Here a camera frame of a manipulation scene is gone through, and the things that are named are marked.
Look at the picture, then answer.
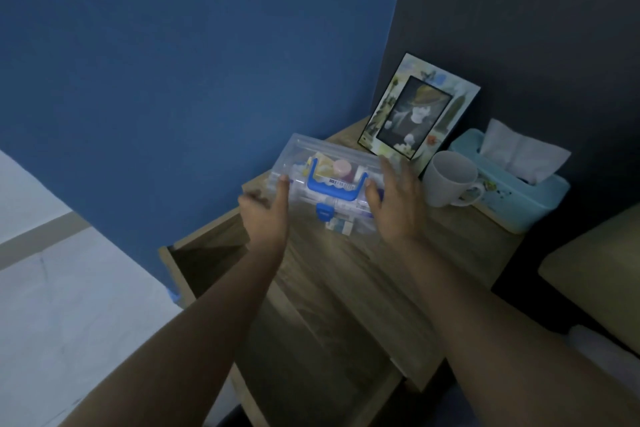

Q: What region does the person's right hand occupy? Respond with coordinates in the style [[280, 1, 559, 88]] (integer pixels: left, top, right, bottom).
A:
[[364, 155, 431, 245]]

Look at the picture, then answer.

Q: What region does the person's left hand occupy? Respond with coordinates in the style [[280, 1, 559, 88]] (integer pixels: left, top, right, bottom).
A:
[[237, 175, 292, 253]]

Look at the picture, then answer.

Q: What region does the clear plastic box blue handle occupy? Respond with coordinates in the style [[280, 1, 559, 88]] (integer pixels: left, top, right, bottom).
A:
[[257, 133, 403, 237]]

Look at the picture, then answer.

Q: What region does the person's left forearm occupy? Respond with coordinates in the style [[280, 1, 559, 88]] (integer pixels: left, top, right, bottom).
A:
[[59, 240, 287, 427]]

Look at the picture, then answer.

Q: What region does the person's right forearm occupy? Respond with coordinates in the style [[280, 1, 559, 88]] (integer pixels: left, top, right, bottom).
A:
[[395, 237, 640, 427]]

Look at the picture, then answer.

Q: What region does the yellow packet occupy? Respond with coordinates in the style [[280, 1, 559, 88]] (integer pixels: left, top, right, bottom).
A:
[[306, 151, 337, 176]]

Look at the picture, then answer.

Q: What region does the white mug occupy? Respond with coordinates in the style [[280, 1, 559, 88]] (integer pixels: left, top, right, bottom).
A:
[[422, 150, 487, 208]]

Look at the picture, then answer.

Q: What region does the wooden nightstand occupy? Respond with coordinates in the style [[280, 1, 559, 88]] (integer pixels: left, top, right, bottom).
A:
[[159, 116, 526, 427]]

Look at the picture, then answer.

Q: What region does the light blue tissue box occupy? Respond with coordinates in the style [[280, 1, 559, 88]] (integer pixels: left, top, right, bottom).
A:
[[448, 128, 571, 235]]

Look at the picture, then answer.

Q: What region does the white tissue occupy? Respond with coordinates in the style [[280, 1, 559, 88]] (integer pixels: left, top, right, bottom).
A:
[[479, 118, 572, 186]]

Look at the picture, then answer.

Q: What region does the wooden drawer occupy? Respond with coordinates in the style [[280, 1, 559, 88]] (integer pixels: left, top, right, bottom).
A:
[[159, 206, 407, 427]]

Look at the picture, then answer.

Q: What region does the beige cushion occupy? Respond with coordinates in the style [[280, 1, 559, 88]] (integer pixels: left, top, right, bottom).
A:
[[537, 203, 640, 357]]

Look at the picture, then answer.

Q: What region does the floral picture frame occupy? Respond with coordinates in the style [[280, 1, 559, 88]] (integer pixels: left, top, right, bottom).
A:
[[357, 52, 482, 176]]

